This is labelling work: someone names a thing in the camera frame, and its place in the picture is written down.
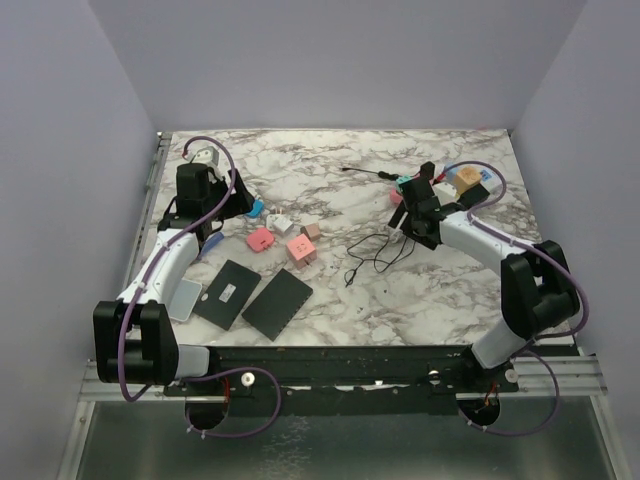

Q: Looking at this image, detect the blue plug adapter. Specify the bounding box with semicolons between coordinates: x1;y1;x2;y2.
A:
245;199;264;219

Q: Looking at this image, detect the white power strip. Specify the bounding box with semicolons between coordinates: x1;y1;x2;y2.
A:
432;165;501;205

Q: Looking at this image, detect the teal charger plug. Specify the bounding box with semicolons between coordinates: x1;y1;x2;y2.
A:
395;175;413;190

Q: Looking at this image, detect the white plug adapter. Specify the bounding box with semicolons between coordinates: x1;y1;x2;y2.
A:
266;213;294;237

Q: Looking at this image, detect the beige pink USB charger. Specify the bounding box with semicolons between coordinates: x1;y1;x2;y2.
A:
300;223;322;242

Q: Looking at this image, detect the pink cube socket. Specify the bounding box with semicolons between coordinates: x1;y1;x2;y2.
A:
286;234;317;270

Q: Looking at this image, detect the pink triangular power strip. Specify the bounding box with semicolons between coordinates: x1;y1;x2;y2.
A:
389;189;403;206

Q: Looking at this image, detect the pink square plug adapter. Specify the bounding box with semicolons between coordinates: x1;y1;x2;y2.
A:
246;227;275;253

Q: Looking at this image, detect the small black charger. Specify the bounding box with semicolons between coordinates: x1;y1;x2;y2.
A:
419;161;436;181

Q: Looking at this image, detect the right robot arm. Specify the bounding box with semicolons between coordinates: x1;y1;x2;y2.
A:
389;177;581;391

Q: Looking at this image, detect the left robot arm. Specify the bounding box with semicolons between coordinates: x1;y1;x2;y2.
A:
93;163;254;395

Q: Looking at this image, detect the orange tan plug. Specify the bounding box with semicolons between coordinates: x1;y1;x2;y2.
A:
451;166;482;195

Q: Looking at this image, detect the black screwdriver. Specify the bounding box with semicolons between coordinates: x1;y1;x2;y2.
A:
341;167;399;181

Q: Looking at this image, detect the large black adapter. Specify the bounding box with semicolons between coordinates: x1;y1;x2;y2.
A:
457;183;490;210

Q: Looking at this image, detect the left black flat box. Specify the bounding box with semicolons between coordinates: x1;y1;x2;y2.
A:
193;260;261;331

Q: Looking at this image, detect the black flat box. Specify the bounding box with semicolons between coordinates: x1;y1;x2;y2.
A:
242;269;313;341
193;260;261;331

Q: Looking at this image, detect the white flat remote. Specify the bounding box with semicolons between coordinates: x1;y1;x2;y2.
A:
168;279;202;323

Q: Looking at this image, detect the right black flat box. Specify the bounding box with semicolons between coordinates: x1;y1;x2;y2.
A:
242;269;313;341

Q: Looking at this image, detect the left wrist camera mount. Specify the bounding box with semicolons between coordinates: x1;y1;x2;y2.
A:
191;146;219;168

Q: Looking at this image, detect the thin black cable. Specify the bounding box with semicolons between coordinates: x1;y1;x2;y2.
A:
343;230;416;290

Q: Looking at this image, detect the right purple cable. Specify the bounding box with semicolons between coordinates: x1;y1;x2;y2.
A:
434;160;592;436

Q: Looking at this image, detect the purple cable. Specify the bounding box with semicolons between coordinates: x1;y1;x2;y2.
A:
119;135;284;441
434;160;592;436

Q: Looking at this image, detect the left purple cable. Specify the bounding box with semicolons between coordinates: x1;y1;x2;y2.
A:
119;135;284;441

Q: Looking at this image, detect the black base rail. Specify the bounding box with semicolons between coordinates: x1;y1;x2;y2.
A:
99;342;581;417

